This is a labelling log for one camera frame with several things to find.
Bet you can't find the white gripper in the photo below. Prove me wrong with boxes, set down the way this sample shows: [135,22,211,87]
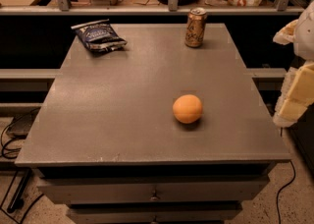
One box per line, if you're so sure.
[273,2,314,128]

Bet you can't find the orange soda can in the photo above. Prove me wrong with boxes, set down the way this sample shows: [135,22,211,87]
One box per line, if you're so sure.
[184,7,207,47]

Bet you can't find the blue chip bag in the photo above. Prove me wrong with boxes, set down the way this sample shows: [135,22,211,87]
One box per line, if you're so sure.
[72,20,127,53]

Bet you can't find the orange fruit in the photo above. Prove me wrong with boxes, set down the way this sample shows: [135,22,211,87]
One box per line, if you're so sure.
[173,94,203,124]

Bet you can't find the grey drawer cabinet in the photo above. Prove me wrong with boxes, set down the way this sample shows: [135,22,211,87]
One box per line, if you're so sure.
[16,24,289,224]

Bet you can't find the upper drawer with knob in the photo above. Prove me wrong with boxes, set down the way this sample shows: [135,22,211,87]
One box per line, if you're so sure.
[37,176,269,205]

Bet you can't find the drawer with knob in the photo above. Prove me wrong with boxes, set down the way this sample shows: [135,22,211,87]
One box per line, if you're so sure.
[37,176,269,205]
[67,209,239,224]

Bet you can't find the lower drawer with knob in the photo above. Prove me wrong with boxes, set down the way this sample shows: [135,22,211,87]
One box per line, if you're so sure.
[67,209,239,224]

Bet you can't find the black power adapter box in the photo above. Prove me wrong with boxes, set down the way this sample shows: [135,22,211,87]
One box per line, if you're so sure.
[6,114,34,138]

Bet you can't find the black cable on right floor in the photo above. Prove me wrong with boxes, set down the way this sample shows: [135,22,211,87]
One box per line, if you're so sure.
[275,160,297,224]

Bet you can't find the black cables on left floor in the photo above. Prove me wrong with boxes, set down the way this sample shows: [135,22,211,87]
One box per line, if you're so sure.
[0,107,45,224]

